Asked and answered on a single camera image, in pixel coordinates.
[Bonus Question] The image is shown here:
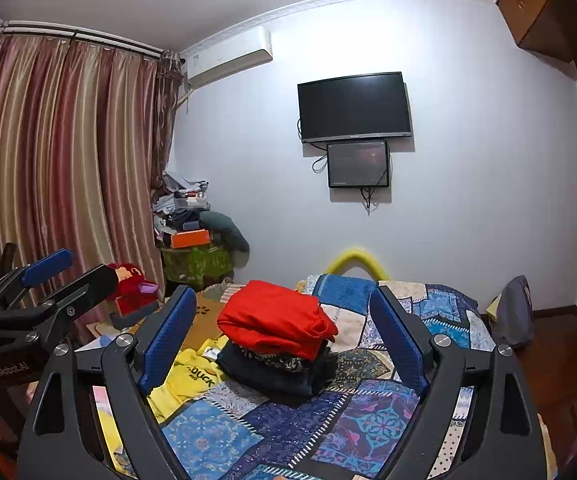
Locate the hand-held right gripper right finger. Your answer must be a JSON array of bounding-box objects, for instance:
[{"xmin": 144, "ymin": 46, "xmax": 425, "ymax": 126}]
[{"xmin": 368, "ymin": 284, "xmax": 561, "ymax": 480}]

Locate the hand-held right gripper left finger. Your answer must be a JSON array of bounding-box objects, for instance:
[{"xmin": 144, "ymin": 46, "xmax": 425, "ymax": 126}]
[{"xmin": 16, "ymin": 284, "xmax": 199, "ymax": 480}]

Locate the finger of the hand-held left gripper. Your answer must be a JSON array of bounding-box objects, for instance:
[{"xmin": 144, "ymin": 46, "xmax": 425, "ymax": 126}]
[
  {"xmin": 0, "ymin": 263, "xmax": 120, "ymax": 331},
  {"xmin": 0, "ymin": 248, "xmax": 74, "ymax": 311}
]

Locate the red garment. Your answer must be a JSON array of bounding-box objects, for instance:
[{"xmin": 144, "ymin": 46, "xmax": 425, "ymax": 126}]
[{"xmin": 216, "ymin": 280, "xmax": 339, "ymax": 362}]

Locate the stack of dark clothes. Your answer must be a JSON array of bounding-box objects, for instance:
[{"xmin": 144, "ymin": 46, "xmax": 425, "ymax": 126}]
[{"xmin": 215, "ymin": 339, "xmax": 340, "ymax": 400}]

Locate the red plush toy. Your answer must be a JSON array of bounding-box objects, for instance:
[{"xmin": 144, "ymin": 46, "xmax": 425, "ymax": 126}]
[{"xmin": 105, "ymin": 261, "xmax": 160, "ymax": 317}]

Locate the yellow printed garment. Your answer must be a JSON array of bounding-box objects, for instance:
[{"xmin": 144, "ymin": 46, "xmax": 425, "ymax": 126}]
[{"xmin": 96, "ymin": 337, "xmax": 230, "ymax": 463}]

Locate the cardboard box with paw prints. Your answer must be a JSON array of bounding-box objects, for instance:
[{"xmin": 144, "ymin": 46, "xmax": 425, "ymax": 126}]
[{"xmin": 182, "ymin": 290, "xmax": 230, "ymax": 352}]

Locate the green patterned storage basket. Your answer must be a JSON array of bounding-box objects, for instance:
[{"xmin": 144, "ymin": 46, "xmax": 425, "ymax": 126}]
[{"xmin": 160, "ymin": 244, "xmax": 235, "ymax": 292}]

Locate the blue patchwork blanket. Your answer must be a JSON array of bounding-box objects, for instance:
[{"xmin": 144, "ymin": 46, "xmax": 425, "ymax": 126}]
[{"xmin": 96, "ymin": 272, "xmax": 555, "ymax": 480}]

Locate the orange box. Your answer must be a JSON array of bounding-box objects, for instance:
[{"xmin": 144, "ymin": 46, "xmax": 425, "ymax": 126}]
[{"xmin": 169, "ymin": 228, "xmax": 213, "ymax": 250}]

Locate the striped pink curtain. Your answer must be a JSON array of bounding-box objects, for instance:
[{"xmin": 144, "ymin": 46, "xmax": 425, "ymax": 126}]
[{"xmin": 0, "ymin": 20, "xmax": 185, "ymax": 346}]

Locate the pile of household clutter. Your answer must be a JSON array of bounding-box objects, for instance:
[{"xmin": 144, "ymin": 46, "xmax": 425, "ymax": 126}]
[{"xmin": 150, "ymin": 171, "xmax": 212, "ymax": 250}]

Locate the dark grey cushion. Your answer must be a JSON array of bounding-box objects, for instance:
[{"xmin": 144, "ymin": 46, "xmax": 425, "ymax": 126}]
[{"xmin": 200, "ymin": 211, "xmax": 250, "ymax": 255}]

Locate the curtain rod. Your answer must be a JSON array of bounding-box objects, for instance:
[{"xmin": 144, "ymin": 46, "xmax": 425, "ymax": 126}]
[{"xmin": 0, "ymin": 21, "xmax": 182, "ymax": 62}]

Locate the white air conditioner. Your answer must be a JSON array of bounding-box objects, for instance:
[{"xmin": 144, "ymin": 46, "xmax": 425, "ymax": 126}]
[{"xmin": 180, "ymin": 26, "xmax": 274, "ymax": 87}]

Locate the small black wall monitor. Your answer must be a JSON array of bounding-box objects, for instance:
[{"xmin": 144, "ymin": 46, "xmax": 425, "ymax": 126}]
[{"xmin": 326, "ymin": 139, "xmax": 391, "ymax": 190}]

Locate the black wall television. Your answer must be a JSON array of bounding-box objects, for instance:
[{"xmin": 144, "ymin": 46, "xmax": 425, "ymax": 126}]
[{"xmin": 297, "ymin": 71, "xmax": 413, "ymax": 144}]

